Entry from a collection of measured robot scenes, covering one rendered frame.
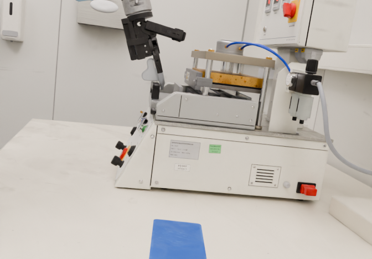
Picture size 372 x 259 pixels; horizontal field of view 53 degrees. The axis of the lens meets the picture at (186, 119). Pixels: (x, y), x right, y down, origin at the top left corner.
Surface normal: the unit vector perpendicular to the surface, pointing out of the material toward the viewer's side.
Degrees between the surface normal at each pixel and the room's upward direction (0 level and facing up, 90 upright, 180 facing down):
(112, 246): 0
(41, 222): 0
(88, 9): 90
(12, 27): 90
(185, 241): 0
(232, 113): 90
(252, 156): 90
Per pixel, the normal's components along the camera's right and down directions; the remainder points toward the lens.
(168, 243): 0.13, -0.98
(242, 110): 0.11, 0.18
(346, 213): -0.97, -0.09
